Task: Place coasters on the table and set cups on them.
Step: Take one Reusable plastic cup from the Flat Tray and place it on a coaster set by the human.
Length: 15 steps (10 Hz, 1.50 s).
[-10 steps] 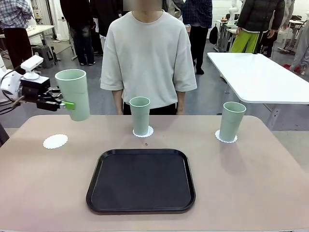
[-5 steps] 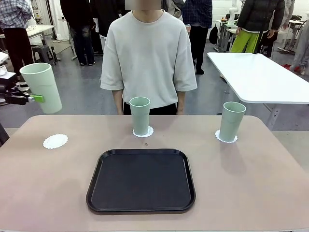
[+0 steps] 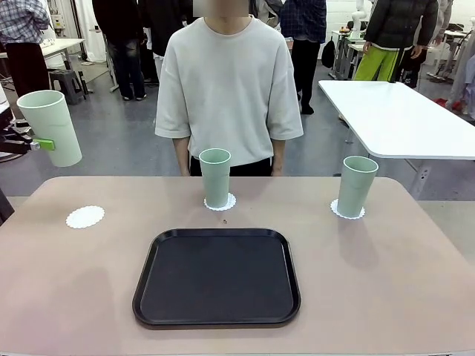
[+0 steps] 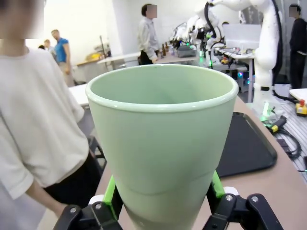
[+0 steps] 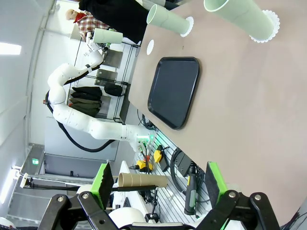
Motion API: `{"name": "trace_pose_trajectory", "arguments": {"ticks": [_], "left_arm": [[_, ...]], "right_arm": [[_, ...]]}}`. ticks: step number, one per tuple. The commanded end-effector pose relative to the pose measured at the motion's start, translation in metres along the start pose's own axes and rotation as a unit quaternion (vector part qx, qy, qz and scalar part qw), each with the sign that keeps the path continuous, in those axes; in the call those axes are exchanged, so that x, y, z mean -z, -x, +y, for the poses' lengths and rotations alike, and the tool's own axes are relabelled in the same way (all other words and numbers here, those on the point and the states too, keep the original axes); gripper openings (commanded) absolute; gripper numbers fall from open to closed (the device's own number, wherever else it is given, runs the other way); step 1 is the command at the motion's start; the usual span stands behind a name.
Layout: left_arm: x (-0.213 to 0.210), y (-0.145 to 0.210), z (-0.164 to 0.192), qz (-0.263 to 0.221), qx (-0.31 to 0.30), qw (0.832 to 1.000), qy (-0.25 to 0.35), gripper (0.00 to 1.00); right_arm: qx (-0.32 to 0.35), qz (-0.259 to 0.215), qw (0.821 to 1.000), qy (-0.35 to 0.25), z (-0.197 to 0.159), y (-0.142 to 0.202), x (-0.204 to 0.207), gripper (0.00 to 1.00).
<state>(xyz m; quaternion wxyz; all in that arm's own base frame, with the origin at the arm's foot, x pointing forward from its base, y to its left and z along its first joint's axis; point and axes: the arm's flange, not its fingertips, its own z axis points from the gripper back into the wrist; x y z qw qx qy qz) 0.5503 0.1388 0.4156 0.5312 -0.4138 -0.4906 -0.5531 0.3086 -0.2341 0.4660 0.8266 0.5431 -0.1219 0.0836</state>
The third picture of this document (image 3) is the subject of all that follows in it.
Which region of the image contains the person in beige top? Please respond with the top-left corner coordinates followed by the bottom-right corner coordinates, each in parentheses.
top-left (154, 0), bottom-right (304, 178)

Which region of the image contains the person in black puffer jacket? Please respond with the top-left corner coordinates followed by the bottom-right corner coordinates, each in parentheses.
top-left (352, 0), bottom-right (439, 83)

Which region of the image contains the person in blue checked shirt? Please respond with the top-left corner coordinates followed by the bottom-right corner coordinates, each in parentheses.
top-left (280, 0), bottom-right (328, 116)

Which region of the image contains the grey plastic step stool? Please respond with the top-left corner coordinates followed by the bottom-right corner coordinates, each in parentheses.
top-left (49, 69), bottom-right (87, 105)

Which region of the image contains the white background desk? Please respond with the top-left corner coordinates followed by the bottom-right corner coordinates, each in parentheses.
top-left (39, 36), bottom-right (90, 93)

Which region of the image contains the white scalloped paper coaster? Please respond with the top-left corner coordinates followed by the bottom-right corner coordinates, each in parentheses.
top-left (203, 192), bottom-right (238, 212)
top-left (330, 199), bottom-right (366, 220)
top-left (65, 205), bottom-right (106, 231)

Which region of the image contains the person in black with jeans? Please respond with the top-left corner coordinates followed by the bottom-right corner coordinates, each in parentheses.
top-left (91, 0), bottom-right (148, 102)

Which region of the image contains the person in plaid shirt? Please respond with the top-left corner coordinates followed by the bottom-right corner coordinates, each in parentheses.
top-left (0, 0), bottom-right (51, 97)

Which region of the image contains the grey background workbench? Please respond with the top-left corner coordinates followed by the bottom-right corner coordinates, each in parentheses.
top-left (331, 29), bottom-right (370, 81)

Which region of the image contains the white background table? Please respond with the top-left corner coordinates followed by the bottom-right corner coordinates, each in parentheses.
top-left (318, 79), bottom-right (475, 201)

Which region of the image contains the black plastic serving tray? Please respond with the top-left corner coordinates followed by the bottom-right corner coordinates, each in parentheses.
top-left (132, 228), bottom-right (302, 327)

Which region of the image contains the person's left forearm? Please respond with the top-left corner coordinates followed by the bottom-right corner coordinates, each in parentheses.
top-left (271, 137), bottom-right (286, 177)

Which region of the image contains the person in black printed trousers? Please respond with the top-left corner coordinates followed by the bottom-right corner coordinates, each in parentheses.
top-left (399, 46), bottom-right (428, 90)

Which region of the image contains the pale green plastic cup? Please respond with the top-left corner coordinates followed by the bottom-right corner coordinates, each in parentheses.
top-left (336, 155), bottom-right (379, 218)
top-left (16, 90), bottom-right (83, 168)
top-left (198, 148), bottom-right (232, 208)

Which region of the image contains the black backpack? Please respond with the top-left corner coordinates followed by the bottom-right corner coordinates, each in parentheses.
top-left (321, 36), bottom-right (337, 70)

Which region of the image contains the person in light clothing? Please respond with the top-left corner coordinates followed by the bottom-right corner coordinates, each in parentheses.
top-left (445, 36), bottom-right (475, 119)

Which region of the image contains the person's right forearm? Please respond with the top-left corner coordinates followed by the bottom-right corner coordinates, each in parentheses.
top-left (174, 136), bottom-right (191, 177)

